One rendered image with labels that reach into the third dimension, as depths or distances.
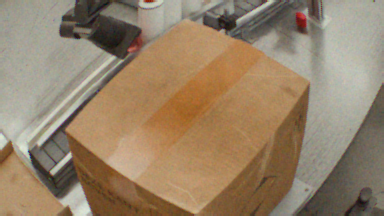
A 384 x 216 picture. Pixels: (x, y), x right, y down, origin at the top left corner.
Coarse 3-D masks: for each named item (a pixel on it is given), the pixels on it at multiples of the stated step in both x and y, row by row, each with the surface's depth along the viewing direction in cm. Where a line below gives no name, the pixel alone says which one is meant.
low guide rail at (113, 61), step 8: (208, 0) 150; (112, 56) 135; (104, 64) 133; (112, 64) 134; (96, 72) 131; (104, 72) 133; (88, 80) 130; (96, 80) 132; (80, 88) 128; (88, 88) 131; (72, 96) 127; (80, 96) 129; (64, 104) 125; (56, 112) 124; (64, 112) 126; (48, 120) 122; (56, 120) 125; (40, 128) 120; (48, 128) 123; (32, 136) 119; (40, 136) 121; (32, 144) 119
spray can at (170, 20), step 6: (168, 0) 129; (174, 0) 130; (180, 0) 132; (168, 6) 131; (174, 6) 131; (180, 6) 133; (168, 12) 132; (174, 12) 133; (180, 12) 134; (168, 18) 133; (174, 18) 134; (180, 18) 135; (168, 24) 135; (174, 24) 135
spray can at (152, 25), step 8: (144, 0) 125; (152, 0) 125; (160, 0) 127; (144, 8) 126; (152, 8) 126; (160, 8) 127; (144, 16) 127; (152, 16) 127; (160, 16) 129; (144, 24) 129; (152, 24) 129; (160, 24) 130; (144, 32) 130; (152, 32) 130; (160, 32) 132; (144, 40) 132
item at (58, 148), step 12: (240, 0) 155; (252, 0) 155; (264, 0) 156; (240, 12) 151; (204, 24) 146; (216, 24) 146; (72, 120) 127; (60, 132) 125; (36, 144) 122; (48, 144) 122; (60, 144) 122; (36, 156) 119; (48, 156) 120; (60, 156) 120; (48, 168) 117
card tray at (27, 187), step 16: (0, 160) 122; (16, 160) 124; (0, 176) 119; (16, 176) 120; (32, 176) 121; (0, 192) 115; (16, 192) 116; (32, 192) 117; (48, 192) 118; (0, 208) 112; (16, 208) 113; (32, 208) 114; (48, 208) 114; (64, 208) 111
